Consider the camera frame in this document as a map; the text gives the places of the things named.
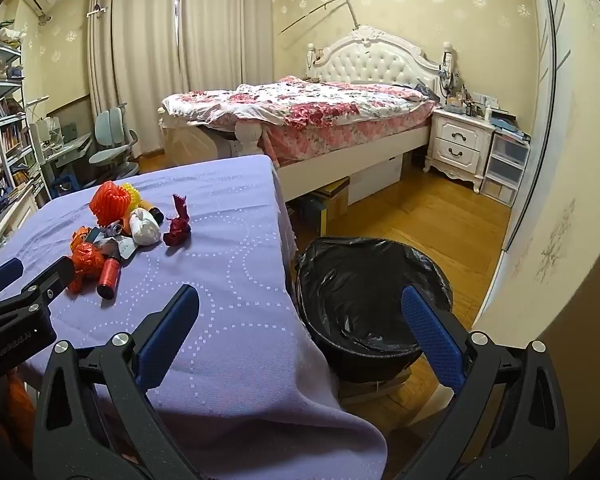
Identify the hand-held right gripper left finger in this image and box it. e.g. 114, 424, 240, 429
32, 284, 216, 480

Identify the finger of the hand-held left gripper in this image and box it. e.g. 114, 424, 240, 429
0, 255, 77, 318
0, 257, 25, 306

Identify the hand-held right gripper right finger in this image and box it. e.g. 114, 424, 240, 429
395, 285, 571, 480

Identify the orange plastic bag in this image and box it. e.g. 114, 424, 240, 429
69, 227, 107, 295

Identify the red cylindrical can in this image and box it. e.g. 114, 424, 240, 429
96, 255, 124, 300

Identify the grey wrapper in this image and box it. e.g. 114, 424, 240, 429
92, 222, 131, 251

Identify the black-lined trash bin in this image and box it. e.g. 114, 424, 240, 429
295, 237, 453, 383

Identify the red foam fruit net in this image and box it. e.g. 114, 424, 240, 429
90, 180, 131, 226

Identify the dark red wrapper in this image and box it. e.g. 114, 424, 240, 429
162, 194, 192, 247

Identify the white plastic bag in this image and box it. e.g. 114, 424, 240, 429
129, 208, 161, 247

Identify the yellow foam fruit net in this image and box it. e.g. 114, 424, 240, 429
120, 183, 143, 211

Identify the orange bottle with black cap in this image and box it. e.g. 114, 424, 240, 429
137, 199, 167, 225

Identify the low white cabinet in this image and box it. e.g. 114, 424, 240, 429
0, 180, 43, 273

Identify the purple dotted tablecloth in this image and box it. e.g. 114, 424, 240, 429
0, 155, 388, 480

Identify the blue plastic crate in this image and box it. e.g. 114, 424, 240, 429
50, 172, 81, 198

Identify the white study desk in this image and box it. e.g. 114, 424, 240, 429
27, 117, 95, 196

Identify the white bookshelf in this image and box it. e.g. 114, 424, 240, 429
0, 22, 48, 211

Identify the light blue desk chair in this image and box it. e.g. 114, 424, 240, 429
87, 105, 142, 181

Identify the white storage box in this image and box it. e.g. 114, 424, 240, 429
347, 152, 405, 206

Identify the brown cardboard box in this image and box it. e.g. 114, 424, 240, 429
294, 180, 352, 236

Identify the clear plastic storage bag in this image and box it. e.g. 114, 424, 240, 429
161, 125, 218, 168

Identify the clear plastic drawer unit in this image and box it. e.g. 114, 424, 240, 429
480, 127, 531, 206

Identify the white nightstand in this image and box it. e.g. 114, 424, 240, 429
424, 108, 496, 194

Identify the white sliding wardrobe door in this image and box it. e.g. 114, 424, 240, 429
472, 0, 600, 333

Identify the stack of books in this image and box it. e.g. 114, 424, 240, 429
492, 110, 532, 142

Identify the beige curtain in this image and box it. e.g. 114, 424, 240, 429
177, 0, 277, 98
86, 0, 183, 163

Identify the pile of bedside bottles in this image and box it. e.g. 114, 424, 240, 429
440, 42, 496, 118

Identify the pink floral bedding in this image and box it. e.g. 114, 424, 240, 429
161, 76, 438, 161

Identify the white bed with tufted headboard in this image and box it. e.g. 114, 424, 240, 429
157, 27, 443, 206

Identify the thin metal canopy pole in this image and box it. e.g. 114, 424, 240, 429
278, 0, 362, 36

